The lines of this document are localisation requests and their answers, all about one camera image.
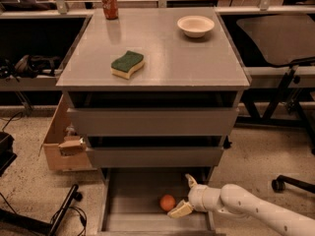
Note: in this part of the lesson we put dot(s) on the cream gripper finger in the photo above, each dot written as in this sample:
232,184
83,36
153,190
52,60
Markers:
191,181
182,209

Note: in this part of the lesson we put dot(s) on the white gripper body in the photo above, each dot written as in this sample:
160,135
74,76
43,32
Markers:
197,197

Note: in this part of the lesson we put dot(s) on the orange fruit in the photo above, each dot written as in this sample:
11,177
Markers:
167,202

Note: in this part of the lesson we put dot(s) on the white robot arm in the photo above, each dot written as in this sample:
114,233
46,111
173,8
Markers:
233,201

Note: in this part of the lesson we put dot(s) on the grey bottom drawer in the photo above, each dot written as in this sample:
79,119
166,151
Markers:
131,203

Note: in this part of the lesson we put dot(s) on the grey drawer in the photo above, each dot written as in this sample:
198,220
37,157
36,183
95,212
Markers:
153,113
180,151
131,203

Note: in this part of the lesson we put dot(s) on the grey middle drawer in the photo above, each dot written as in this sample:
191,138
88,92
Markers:
180,151

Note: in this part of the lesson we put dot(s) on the grey drawer cabinet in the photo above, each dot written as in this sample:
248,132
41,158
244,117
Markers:
173,61

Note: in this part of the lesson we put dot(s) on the grey top drawer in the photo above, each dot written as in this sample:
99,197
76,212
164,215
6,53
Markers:
153,113

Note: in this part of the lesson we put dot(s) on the wooden box on floor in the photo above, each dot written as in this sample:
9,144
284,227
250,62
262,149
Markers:
63,149

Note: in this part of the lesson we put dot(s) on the green yellow sponge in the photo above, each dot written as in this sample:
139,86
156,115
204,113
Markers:
126,65

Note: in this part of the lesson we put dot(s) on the white bowl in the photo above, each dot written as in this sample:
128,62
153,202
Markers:
195,26

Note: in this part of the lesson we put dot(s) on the black office chair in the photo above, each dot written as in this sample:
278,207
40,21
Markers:
284,41

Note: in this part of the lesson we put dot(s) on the black device at left edge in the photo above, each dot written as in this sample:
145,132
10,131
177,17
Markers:
7,156

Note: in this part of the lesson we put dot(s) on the black headset on shelf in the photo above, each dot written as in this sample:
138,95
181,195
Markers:
29,66

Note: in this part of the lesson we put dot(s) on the red soda can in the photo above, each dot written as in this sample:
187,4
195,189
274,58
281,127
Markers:
110,9

